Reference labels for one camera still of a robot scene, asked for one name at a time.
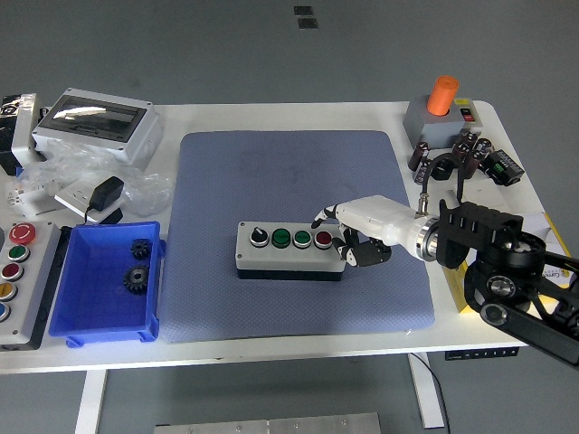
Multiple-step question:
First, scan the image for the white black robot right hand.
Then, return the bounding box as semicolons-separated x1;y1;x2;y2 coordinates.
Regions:
309;194;426;269

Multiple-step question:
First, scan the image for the grey four-button control box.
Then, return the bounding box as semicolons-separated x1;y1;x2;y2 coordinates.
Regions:
234;220;348;282

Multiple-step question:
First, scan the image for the grey five-button control box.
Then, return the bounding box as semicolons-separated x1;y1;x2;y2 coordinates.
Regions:
0;221;71;352

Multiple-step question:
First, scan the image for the black silver-printed capacitor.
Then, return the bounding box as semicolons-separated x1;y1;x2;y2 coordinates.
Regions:
413;157;434;185

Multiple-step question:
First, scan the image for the yellow white carton box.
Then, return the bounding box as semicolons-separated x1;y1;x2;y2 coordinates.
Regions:
441;211;574;315

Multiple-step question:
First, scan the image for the black module with green terminals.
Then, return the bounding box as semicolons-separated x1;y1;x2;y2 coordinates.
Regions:
479;148;526;187

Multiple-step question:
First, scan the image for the orange cylinder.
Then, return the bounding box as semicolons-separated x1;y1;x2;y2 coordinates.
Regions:
426;75;460;118

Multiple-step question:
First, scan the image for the grey-blue textured mat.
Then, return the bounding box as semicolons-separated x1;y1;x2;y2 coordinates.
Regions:
158;129;436;344

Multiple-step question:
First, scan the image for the black table control panel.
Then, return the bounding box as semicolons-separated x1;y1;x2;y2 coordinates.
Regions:
444;346;520;362

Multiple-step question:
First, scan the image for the white table leg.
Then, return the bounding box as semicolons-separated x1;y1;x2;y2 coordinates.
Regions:
406;352;447;429
74;369;109;434

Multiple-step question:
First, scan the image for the clear plastic bag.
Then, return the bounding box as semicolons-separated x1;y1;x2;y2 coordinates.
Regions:
20;137;176;218

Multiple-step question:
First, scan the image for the silver metal plate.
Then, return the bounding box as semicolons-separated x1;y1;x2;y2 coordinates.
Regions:
153;411;382;434

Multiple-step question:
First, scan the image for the small black bevel gear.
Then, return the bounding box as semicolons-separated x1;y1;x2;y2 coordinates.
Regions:
130;238;153;261

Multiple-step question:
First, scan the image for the large black bevel gear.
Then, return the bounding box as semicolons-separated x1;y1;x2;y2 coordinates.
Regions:
122;264;151;296

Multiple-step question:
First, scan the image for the black power adapter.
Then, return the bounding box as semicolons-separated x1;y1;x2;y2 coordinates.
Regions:
84;175;126;223

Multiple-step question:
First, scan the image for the blue plastic bin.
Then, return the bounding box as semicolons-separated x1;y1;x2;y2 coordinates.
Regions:
47;220;167;348

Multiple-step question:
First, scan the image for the black shiny foil bag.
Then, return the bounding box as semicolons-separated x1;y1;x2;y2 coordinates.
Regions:
0;94;26;177

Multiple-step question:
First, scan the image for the grey switch box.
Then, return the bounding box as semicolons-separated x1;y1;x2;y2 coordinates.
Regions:
402;96;484;150

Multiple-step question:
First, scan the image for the white wall switch plate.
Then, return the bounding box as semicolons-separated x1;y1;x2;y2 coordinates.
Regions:
445;179;510;213

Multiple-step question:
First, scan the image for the thin black floor cable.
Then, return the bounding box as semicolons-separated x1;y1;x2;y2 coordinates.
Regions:
413;352;453;434

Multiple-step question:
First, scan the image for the grey enclosure with clear lid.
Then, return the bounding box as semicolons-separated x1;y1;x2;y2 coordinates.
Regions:
31;88;164;171

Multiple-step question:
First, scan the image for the white wall socket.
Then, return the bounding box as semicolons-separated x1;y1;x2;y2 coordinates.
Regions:
53;180;123;223

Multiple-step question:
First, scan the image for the white metal bracket device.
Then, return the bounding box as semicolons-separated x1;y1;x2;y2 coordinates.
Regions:
11;93;46;166

